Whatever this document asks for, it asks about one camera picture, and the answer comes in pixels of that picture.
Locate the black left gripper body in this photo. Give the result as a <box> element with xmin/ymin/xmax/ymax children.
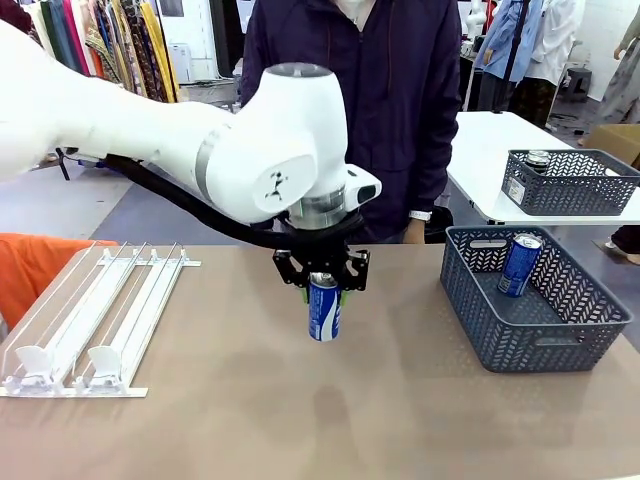
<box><xmin>294</xmin><ymin>238</ymin><xmax>354</xmax><ymax>289</ymax></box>

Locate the blue Pocari Sweat can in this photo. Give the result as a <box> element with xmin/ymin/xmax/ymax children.
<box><xmin>495</xmin><ymin>232</ymin><xmax>545</xmax><ymax>299</ymax></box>
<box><xmin>306</xmin><ymin>272</ymin><xmax>344</xmax><ymax>343</ymax></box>

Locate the grey plastic lattice basket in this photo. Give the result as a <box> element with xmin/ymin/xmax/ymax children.
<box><xmin>500</xmin><ymin>148</ymin><xmax>640</xmax><ymax>218</ymax></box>
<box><xmin>439</xmin><ymin>225</ymin><xmax>634</xmax><ymax>374</ymax></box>

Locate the white dispenser pusher paddle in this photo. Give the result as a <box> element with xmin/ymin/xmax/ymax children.
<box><xmin>14</xmin><ymin>344</ymin><xmax>55</xmax><ymax>389</ymax></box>
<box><xmin>85</xmin><ymin>344</ymin><xmax>123</xmax><ymax>388</ymax></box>

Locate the person's left hand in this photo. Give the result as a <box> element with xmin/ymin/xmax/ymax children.
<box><xmin>403</xmin><ymin>218</ymin><xmax>428</xmax><ymax>245</ymax></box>

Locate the white side table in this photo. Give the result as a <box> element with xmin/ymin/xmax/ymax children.
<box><xmin>445</xmin><ymin>110</ymin><xmax>640</xmax><ymax>227</ymax></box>

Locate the person in navy jacket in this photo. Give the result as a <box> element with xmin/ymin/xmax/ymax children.
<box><xmin>240</xmin><ymin>0</ymin><xmax>464</xmax><ymax>245</ymax></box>

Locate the white air purifier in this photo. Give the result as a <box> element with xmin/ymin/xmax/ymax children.
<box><xmin>167</xmin><ymin>42</ymin><xmax>194</xmax><ymax>84</ymax></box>

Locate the orange cloth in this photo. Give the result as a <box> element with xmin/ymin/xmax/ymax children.
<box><xmin>0</xmin><ymin>232</ymin><xmax>120</xmax><ymax>333</ymax></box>

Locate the background person's foot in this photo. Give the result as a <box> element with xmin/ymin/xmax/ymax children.
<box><xmin>603</xmin><ymin>224</ymin><xmax>640</xmax><ymax>266</ymax></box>

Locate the black garment stand pole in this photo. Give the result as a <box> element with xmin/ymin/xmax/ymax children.
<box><xmin>501</xmin><ymin>0</ymin><xmax>532</xmax><ymax>114</ymax></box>

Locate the rack of hanging colourful fabrics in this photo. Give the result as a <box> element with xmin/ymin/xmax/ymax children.
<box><xmin>19</xmin><ymin>0</ymin><xmax>180</xmax><ymax>104</ymax></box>

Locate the hanging light blue shirt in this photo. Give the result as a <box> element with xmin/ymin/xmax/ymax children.
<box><xmin>473</xmin><ymin>0</ymin><xmax>545</xmax><ymax>84</ymax></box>

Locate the black plastic stool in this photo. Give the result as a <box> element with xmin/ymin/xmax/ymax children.
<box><xmin>558</xmin><ymin>67</ymin><xmax>594</xmax><ymax>104</ymax></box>

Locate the brown cardboard box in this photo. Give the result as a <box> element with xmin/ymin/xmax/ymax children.
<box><xmin>583</xmin><ymin>123</ymin><xmax>640</xmax><ymax>169</ymax></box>

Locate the hanging white garment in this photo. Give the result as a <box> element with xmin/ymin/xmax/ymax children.
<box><xmin>524</xmin><ymin>0</ymin><xmax>586</xmax><ymax>87</ymax></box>

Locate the mannequin in grey dress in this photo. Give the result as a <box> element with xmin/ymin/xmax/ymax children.
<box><xmin>596</xmin><ymin>9</ymin><xmax>640</xmax><ymax>126</ymax></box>

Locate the black left arm cable sleeve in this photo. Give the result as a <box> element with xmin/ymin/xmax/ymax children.
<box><xmin>59</xmin><ymin>147</ymin><xmax>364</xmax><ymax>251</ymax></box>

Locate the white wire can dispenser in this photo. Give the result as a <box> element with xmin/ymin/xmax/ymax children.
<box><xmin>0</xmin><ymin>242</ymin><xmax>202</xmax><ymax>399</ymax></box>

